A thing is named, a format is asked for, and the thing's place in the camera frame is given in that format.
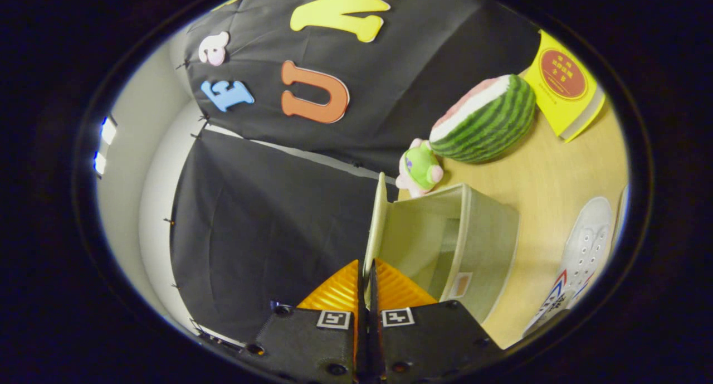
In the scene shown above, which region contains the black backdrop cloth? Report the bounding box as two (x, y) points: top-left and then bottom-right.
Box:
(170, 0), (544, 343)

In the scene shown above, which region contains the pink and green plush toy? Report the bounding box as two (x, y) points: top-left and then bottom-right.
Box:
(397, 138), (445, 198)

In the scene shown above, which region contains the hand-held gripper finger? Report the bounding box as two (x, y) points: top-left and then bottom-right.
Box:
(368, 259), (505, 384)
(237, 259), (368, 384)

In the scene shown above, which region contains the yellow book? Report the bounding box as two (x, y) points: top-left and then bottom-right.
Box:
(524, 30), (606, 143)

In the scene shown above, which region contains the ceiling light panel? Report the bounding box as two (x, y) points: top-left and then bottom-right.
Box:
(92, 115), (118, 176)

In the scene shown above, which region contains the beige fabric storage box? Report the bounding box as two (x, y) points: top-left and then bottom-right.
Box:
(363, 172), (521, 324)

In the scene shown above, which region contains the watermelon slice plush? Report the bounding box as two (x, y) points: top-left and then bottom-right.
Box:
(429, 74), (537, 164)

